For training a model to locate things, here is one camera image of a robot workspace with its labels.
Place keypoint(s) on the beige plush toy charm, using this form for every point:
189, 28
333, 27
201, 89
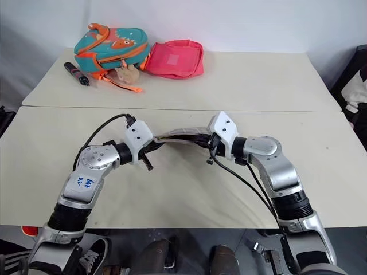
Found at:
127, 74

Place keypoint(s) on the bystander in black white clothes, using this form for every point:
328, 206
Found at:
354, 86

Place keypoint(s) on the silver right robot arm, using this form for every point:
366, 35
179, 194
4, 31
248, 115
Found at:
266, 149

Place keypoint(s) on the teal orange dinosaur backpack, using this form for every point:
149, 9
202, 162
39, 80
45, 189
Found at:
111, 46

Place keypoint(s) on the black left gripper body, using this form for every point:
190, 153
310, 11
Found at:
142, 154

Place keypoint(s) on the black marker pen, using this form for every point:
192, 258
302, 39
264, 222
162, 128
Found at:
76, 73

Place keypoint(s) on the pink fabric pouch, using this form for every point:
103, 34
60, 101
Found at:
175, 58

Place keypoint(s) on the dark brown rounded shape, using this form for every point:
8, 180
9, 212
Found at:
225, 257
155, 255

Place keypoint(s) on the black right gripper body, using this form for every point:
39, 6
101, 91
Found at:
215, 143

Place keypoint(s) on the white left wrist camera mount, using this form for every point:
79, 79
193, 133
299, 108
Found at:
137, 133

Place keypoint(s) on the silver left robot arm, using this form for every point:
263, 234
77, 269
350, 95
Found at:
91, 160

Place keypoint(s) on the black object beside table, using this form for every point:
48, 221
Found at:
5, 120

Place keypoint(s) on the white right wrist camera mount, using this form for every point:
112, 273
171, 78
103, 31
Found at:
225, 126

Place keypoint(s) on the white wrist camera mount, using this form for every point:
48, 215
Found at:
137, 133
225, 126

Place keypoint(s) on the black sneaker with white laces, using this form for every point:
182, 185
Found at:
93, 255

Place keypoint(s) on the red object under table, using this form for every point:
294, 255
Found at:
30, 230

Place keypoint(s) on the black white striped garment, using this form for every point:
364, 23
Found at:
13, 257

